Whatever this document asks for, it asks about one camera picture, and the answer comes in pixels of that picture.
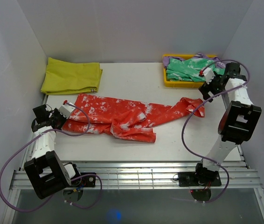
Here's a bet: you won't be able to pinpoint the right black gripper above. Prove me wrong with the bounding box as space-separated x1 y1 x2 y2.
198 71 224 103

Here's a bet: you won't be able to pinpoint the red tie-dye trousers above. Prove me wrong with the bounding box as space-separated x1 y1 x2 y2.
63 93 205 143

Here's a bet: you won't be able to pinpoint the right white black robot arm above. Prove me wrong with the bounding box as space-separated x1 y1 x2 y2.
193 62 262 186

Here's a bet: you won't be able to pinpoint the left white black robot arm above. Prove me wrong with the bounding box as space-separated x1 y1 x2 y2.
24 103 82 199

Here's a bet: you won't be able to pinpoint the green tie-dye trousers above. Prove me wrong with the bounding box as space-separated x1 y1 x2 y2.
166 58 214 82

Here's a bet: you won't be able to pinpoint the folded yellow-green trousers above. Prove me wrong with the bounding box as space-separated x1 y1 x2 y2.
41 57 103 95

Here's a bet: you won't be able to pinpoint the purple striped garment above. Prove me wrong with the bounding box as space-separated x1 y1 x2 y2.
162 53 220 68

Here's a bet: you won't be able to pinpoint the yellow plastic bin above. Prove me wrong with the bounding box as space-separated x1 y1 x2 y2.
163 61 225 88

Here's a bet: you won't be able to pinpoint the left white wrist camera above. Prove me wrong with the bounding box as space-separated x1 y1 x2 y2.
58 100 75 119

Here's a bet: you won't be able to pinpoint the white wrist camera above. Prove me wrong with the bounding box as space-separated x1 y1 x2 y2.
58 100 75 119
199 68 215 84

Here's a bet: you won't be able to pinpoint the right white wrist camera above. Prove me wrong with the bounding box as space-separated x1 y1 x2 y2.
199 68 215 84

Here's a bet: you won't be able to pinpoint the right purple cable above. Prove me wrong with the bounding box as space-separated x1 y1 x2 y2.
171 60 250 204

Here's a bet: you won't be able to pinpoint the purple cable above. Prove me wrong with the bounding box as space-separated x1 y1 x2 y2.
171 60 250 204
0 103 103 213

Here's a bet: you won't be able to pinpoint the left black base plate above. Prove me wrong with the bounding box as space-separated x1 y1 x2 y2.
70 172 96 188

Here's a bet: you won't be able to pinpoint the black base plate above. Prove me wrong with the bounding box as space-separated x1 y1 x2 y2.
177 172 222 187
70 172 96 188

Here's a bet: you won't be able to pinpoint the aluminium rail frame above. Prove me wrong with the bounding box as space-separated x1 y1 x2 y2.
2 93 264 224

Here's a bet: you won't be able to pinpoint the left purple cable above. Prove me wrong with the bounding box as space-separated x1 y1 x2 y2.
0 103 103 213

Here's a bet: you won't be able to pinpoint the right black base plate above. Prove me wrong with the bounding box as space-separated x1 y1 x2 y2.
177 172 222 187

